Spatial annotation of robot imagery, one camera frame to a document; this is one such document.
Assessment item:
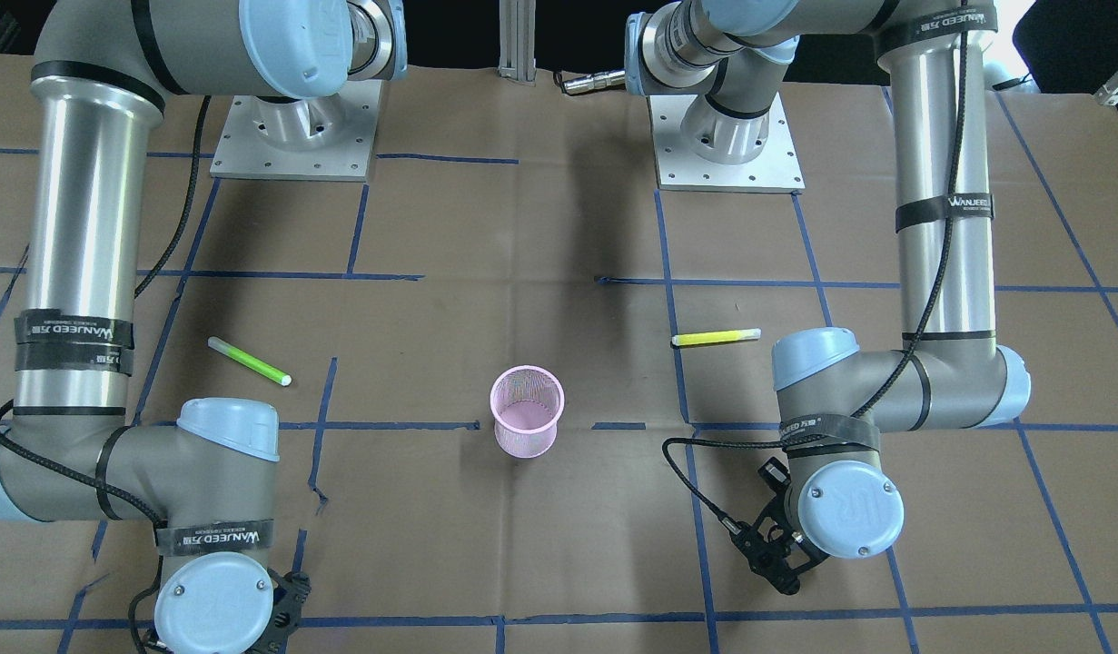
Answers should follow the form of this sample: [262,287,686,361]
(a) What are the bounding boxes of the yellow pen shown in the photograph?
[670,328,762,348]

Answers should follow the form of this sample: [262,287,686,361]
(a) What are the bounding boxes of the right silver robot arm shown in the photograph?
[0,1,408,653]

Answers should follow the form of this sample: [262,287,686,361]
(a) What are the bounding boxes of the aluminium frame post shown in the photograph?
[498,0,537,86]

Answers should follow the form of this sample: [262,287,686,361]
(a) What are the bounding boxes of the pink mesh cup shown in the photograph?
[490,364,566,459]

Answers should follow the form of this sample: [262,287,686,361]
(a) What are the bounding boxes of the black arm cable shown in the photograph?
[662,27,970,546]

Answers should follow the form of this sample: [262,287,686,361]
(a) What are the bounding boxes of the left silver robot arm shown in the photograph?
[624,1,1031,595]

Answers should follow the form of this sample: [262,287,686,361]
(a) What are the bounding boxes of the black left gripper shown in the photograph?
[729,459,830,596]

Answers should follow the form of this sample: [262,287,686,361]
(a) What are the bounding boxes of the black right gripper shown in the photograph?
[250,569,312,653]

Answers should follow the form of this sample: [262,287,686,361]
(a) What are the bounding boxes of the green pen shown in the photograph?
[207,337,292,388]

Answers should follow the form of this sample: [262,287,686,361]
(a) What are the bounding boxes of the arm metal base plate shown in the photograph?
[210,80,385,183]
[648,94,806,193]

